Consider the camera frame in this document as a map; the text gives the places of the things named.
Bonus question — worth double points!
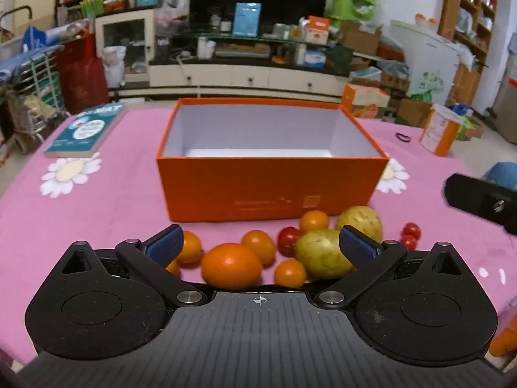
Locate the large orange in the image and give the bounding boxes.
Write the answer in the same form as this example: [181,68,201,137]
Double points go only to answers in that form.
[201,243,264,290]

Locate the orange and white carton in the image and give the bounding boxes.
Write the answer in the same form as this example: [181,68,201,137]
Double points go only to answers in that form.
[419,104,463,157]

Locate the blue bag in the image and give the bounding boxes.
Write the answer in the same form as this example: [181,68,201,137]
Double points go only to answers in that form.
[20,26,67,55]

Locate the blue flat packet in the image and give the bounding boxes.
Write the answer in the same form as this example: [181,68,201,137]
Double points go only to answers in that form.
[232,2,262,37]

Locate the white and blue mask box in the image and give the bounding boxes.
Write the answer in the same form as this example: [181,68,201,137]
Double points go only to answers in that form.
[303,48,328,69]

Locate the pink flowered tablecloth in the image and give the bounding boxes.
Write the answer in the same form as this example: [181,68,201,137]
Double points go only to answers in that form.
[0,103,517,372]

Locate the brown cardboard box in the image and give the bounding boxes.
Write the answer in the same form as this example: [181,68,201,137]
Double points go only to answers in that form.
[339,20,384,55]

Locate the white television stand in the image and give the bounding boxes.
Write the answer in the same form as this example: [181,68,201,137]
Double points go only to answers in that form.
[147,32,352,98]

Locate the wooden shelf unit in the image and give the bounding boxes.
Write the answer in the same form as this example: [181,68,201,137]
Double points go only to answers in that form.
[438,0,499,106]

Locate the blue cloth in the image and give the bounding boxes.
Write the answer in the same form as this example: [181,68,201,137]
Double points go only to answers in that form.
[482,162,517,190]

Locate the white wire cart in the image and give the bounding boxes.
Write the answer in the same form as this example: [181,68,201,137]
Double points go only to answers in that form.
[16,46,65,146]

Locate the orange gift box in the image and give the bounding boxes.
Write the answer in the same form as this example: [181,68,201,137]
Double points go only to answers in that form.
[341,84,390,120]

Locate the orange and white small box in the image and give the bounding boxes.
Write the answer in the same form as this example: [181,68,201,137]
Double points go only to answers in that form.
[305,15,336,45]

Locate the red tomato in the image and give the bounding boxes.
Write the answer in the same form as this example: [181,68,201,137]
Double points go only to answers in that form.
[277,226,301,257]

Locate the red paper bag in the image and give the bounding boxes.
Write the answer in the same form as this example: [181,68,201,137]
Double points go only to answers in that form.
[54,34,110,116]

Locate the teal book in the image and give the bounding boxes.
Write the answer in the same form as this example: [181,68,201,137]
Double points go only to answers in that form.
[43,102,129,159]

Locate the orange cardboard box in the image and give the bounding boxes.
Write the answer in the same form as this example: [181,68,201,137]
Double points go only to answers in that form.
[156,98,390,224]

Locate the yellow spotted pear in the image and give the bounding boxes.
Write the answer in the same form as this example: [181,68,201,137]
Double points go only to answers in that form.
[335,206,384,243]
[294,229,356,279]

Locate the white glass-door cabinet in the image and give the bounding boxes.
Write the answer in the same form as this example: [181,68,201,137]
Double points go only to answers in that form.
[95,8,156,87]

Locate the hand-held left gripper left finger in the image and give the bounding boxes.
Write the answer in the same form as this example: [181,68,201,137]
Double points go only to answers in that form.
[60,224,208,307]

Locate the white small fridge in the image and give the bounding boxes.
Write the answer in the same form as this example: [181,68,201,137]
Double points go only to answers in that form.
[390,19,473,102]

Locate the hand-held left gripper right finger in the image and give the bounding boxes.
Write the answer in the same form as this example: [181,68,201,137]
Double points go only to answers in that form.
[315,225,463,308]

